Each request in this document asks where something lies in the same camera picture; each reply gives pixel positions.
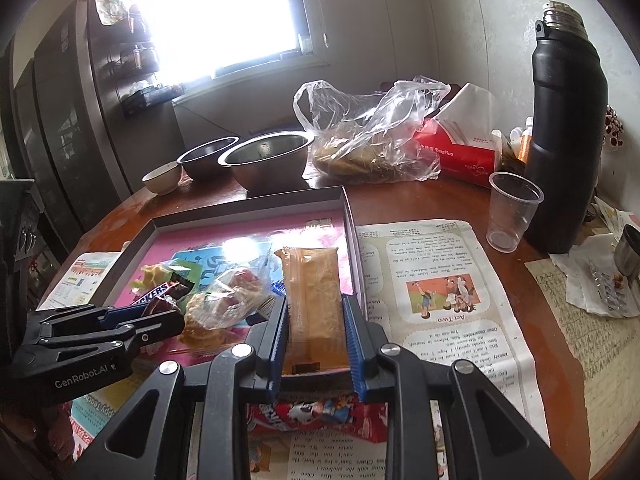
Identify small white ceramic bowl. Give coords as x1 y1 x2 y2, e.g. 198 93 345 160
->
142 162 181 195

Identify orange wafer packet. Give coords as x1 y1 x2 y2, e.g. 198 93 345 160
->
276 247 348 375

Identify small brown candy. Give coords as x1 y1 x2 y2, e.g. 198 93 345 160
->
142 295 182 316

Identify blue Oreo packet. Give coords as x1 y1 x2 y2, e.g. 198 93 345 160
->
245 254 285 326

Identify window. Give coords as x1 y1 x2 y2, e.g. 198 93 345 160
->
126 0 328 89

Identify red tissue box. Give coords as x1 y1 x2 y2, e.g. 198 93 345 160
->
413 82 499 188

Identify small steel cup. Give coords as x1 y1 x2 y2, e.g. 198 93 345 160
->
614 224 640 282

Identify green-wrapped yellow cake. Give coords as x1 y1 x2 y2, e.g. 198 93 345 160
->
129 259 202 296

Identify handwritten paper sheet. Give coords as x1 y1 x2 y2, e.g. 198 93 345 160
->
526 259 639 476

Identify orange pill bottle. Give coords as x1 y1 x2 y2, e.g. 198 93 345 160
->
518 122 533 164

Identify clear plastic cup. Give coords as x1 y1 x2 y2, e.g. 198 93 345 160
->
486 171 544 254

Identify red candy stick packet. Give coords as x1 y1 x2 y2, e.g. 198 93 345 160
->
246 393 387 443

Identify black thermos flask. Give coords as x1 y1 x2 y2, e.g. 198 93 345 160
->
525 1 608 254

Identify plastic bag with bread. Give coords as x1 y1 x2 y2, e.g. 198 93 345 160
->
293 76 450 184

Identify large steel bowl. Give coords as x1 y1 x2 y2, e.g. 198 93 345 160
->
218 131 314 194

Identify large newspaper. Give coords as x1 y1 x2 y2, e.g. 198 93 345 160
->
37 218 551 480

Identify crumpled white tissue paper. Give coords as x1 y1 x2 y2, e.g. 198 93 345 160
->
551 234 639 318

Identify dark refrigerator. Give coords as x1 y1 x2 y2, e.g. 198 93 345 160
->
3 0 184 252

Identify Snickers bar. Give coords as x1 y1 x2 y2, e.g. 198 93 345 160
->
132 281 194 306

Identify dark steel bowl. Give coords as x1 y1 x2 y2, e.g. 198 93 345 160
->
177 136 239 182

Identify grey box with pink book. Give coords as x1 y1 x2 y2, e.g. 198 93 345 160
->
89 185 367 366

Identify clear-wrapped flaky pastry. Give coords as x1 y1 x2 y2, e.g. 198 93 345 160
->
179 292 250 350

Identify red white flower decoration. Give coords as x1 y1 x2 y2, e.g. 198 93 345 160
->
603 106 624 150

